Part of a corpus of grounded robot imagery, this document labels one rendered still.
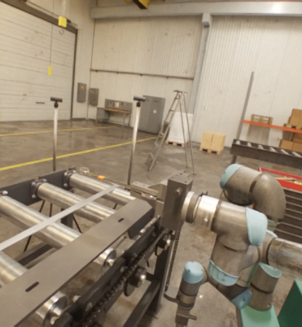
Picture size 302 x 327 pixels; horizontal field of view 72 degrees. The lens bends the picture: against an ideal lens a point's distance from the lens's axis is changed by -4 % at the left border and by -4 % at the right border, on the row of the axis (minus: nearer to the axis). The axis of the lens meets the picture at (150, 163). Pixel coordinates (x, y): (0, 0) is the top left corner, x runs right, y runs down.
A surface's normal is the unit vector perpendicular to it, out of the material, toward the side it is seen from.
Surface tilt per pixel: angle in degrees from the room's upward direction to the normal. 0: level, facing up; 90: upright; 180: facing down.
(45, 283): 0
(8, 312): 0
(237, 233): 90
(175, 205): 90
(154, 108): 90
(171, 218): 90
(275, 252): 66
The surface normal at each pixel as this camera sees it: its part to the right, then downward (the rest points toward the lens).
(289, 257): -0.78, -0.40
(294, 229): -0.43, 0.18
